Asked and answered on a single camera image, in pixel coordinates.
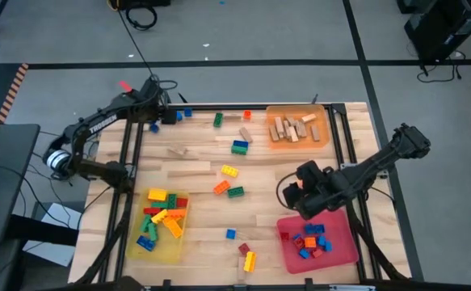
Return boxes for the black floor cable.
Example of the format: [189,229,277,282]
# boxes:
[116,0,155,78]

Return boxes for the yellow translucent bin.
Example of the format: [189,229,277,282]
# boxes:
[125,188,191,264]

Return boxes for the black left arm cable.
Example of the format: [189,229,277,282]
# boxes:
[153,74,179,93]

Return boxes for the black beam with light strips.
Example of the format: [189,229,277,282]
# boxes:
[145,282,381,291]

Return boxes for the black side desk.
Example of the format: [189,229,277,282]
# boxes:
[0,123,41,248]

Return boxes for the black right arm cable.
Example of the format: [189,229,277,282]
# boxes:
[275,172,301,211]

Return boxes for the black equipment case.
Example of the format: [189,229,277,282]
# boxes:
[403,0,471,62]

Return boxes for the orange translucent bin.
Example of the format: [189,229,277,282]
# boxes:
[266,104,331,150]

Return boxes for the yellow-orange long brick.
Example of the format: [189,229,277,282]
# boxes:
[151,209,170,225]
[164,217,184,239]

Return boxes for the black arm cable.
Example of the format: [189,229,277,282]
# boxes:
[153,74,179,93]
[275,172,301,211]

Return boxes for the black floor cables with plug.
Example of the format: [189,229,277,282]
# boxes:
[415,50,469,85]

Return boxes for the black coiled cable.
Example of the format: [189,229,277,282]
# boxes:
[124,2,158,32]

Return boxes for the loose toy bricks on table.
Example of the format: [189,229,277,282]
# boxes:
[73,103,412,286]

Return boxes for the black equipment box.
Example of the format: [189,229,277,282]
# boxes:
[107,0,172,11]
[396,0,420,14]

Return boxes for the pink translucent bin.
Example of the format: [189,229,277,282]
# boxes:
[275,209,360,276]

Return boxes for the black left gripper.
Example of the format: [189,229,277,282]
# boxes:
[135,75,179,125]

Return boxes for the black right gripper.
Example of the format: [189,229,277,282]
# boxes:
[281,159,348,221]

